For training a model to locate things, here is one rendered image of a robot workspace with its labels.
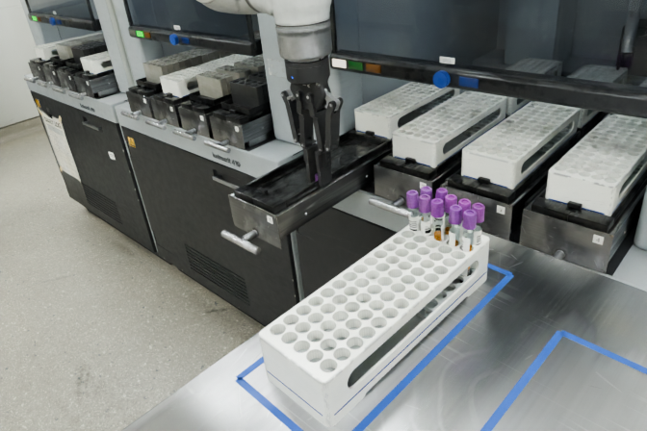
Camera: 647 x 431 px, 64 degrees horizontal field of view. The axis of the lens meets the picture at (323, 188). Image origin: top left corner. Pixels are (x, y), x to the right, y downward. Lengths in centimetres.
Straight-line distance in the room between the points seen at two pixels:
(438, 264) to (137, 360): 143
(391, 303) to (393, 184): 48
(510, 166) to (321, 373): 53
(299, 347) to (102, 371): 143
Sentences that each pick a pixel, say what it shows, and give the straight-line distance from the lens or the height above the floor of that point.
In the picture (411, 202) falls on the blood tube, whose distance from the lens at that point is 66.
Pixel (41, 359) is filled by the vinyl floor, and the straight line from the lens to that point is 209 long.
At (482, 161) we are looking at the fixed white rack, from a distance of 93.
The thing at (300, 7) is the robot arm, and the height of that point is 113.
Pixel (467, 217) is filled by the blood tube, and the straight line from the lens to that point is 61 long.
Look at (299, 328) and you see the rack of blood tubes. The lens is 56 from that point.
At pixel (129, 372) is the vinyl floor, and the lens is 188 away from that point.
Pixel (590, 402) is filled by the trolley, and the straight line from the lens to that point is 59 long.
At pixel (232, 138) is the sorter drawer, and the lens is 136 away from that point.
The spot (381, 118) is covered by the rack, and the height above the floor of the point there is 86.
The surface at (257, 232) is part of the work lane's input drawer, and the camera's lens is 96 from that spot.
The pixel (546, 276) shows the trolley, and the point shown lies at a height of 82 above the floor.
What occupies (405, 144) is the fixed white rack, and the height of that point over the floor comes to 85.
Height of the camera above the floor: 126
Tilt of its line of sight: 28 degrees down
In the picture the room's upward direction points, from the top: 6 degrees counter-clockwise
